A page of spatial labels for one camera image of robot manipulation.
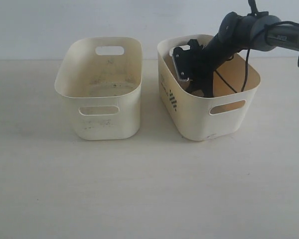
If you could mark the cream plastic bin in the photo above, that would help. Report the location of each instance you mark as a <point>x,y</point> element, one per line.
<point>99,85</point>
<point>198,118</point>

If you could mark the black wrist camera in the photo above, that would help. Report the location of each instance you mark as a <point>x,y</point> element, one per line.
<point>188,62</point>

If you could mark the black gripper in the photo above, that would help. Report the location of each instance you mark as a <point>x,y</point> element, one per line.
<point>234,35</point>

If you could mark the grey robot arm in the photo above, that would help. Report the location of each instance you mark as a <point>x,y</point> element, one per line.
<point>254,31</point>

